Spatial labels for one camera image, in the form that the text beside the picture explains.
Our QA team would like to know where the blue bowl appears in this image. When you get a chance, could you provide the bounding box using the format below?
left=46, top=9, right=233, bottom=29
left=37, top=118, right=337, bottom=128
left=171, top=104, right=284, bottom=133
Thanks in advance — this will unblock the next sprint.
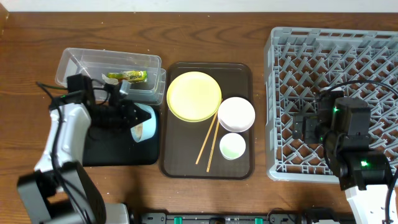
left=132, top=103, right=157, bottom=142

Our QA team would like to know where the white tissue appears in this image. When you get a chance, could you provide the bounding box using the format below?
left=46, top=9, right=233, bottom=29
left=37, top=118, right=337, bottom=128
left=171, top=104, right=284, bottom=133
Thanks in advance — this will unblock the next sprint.
left=102, top=74, right=119, bottom=85

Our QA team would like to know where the green orange snack wrapper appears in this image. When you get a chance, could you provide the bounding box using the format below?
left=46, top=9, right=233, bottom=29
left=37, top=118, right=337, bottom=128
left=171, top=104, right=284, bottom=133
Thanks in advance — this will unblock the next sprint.
left=106, top=70, right=147, bottom=83

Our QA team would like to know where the yellow plate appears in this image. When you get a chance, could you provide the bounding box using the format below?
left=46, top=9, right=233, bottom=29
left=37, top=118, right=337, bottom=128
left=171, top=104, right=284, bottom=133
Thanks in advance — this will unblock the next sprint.
left=166, top=72, right=222, bottom=123

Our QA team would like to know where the white cup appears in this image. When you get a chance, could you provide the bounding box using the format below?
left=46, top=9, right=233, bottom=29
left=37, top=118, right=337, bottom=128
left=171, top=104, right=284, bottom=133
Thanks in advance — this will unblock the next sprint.
left=220, top=133, right=246, bottom=161

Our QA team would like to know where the pile of white rice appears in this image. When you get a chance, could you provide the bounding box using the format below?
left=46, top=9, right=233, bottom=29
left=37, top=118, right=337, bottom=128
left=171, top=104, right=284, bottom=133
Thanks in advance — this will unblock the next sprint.
left=132, top=123, right=143, bottom=140

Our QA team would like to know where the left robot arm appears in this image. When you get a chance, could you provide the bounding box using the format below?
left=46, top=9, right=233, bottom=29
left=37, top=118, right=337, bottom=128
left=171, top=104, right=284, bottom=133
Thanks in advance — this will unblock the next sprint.
left=17, top=73, right=156, bottom=223

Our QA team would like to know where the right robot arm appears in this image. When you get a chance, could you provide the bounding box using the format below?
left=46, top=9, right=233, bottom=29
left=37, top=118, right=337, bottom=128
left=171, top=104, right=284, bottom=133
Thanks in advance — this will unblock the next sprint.
left=292, top=88, right=397, bottom=223

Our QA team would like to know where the grey plastic dishwasher rack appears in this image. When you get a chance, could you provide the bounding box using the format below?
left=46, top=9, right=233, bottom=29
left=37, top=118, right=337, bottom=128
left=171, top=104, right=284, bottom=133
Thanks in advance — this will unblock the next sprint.
left=264, top=27, right=397, bottom=184

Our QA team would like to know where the black plastic tray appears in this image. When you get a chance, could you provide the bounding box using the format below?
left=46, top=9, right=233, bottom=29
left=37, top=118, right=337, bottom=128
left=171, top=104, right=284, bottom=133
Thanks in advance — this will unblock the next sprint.
left=83, top=106, right=160, bottom=167

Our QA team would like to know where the clear plastic bin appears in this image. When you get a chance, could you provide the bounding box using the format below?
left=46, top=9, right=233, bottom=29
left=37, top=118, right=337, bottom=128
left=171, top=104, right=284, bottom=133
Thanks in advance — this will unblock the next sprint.
left=55, top=48, right=166, bottom=105

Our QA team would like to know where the left wooden chopstick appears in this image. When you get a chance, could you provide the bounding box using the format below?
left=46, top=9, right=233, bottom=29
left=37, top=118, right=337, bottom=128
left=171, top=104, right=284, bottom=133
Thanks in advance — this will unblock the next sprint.
left=195, top=111, right=219, bottom=165

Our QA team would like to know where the wooden chopstick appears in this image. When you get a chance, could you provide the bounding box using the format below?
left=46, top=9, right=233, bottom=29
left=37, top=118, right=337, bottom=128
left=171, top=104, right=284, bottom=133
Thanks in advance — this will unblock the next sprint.
left=195, top=111, right=219, bottom=165
left=206, top=120, right=220, bottom=173

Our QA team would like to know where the right wooden chopstick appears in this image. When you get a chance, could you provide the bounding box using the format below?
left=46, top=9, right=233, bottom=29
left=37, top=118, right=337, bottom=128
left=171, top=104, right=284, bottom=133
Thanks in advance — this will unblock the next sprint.
left=206, top=120, right=220, bottom=173

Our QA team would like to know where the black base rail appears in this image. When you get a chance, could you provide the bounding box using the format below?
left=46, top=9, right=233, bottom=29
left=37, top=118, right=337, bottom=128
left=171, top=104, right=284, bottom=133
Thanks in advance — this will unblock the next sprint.
left=136, top=209, right=356, bottom=224

